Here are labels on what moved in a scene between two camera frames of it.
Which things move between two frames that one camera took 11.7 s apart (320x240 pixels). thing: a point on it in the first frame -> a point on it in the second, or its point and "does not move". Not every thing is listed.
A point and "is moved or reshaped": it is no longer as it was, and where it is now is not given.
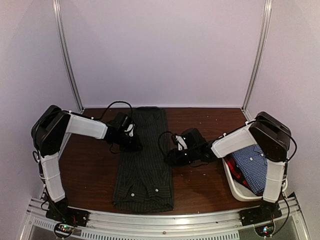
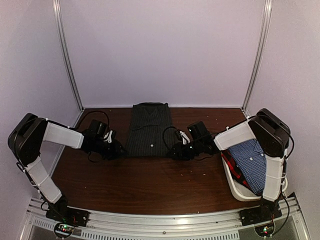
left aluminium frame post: x=57 y=18 does not move
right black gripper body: x=186 y=159 -> x=189 y=153
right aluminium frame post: x=259 y=55 does not move
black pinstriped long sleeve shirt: x=143 y=182 is moved or reshaped
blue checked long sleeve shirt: x=253 y=161 does not move
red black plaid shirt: x=237 y=174 does not move
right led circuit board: x=265 y=231 does not move
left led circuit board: x=63 y=229 does not move
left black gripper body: x=126 y=144 -> x=107 y=152
